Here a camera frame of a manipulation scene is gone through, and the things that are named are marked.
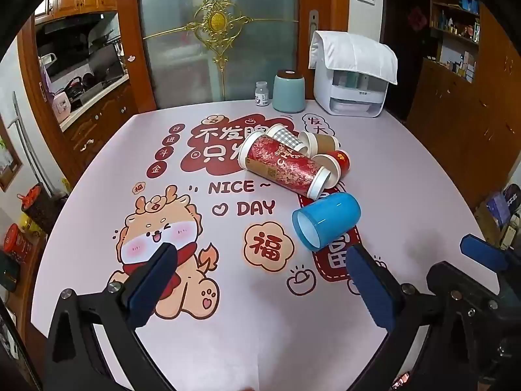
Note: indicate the small white bottle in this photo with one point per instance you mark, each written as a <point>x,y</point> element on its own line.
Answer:
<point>261,95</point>

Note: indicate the frosted glass door gold ornament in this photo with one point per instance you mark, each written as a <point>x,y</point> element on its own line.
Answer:
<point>219,69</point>

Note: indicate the range hood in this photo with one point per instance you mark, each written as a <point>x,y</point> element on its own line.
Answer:
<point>77,24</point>

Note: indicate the teal canister with brown lid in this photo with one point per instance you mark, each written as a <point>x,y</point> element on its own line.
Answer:
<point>289,91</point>

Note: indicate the tall red patterned paper cup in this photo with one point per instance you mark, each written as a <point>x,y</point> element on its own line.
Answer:
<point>285,165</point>

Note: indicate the metal rod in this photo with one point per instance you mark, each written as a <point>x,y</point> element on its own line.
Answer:
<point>30,146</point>

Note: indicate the blue cup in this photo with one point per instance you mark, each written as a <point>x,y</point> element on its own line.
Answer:
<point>325,220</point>

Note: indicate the red round tin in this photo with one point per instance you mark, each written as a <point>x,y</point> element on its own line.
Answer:
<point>18,244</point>

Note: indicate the pink printed tablecloth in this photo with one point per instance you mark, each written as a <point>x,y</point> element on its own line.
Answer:
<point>244,334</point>

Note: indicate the wooden kitchen base cabinet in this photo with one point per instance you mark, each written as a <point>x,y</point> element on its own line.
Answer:
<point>101,126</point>

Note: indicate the tall wooden cabinet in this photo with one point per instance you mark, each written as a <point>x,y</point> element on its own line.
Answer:
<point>468,130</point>

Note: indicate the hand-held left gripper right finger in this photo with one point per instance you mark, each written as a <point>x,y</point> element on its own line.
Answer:
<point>372,291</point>

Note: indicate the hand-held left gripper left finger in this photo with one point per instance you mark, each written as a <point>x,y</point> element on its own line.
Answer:
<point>148,291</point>

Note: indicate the white countertop appliance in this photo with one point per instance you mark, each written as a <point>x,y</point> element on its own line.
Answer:
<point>350,95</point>

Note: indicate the brown paper cup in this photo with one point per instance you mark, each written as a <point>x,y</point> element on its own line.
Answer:
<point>325,141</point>

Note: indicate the wooden picture frame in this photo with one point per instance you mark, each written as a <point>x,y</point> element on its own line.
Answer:
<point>10,159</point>

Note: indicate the dark basket with red ribbon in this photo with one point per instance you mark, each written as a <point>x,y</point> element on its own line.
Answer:
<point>40,209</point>

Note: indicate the wooden shelf with small goods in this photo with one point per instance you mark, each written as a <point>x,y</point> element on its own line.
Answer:
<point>456,32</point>

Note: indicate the pink kitchen appliance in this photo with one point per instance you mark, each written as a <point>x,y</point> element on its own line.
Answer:
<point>61,108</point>

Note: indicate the blue box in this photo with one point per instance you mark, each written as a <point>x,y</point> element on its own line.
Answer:
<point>498,209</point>

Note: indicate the black pot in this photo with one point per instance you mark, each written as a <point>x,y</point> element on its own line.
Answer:
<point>75,87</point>

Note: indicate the grey checked paper cup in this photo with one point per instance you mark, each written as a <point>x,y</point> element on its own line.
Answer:
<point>291,138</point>

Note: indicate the red wall decoration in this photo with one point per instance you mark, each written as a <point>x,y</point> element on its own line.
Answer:
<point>415,18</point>

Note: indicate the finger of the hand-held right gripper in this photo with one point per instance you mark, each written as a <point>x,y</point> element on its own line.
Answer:
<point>456,283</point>
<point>482,252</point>

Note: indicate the small red paper cup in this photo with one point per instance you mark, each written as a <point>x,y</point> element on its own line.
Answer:
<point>341,162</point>

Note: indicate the white cloth cover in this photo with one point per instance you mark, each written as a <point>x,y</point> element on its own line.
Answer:
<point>354,53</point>

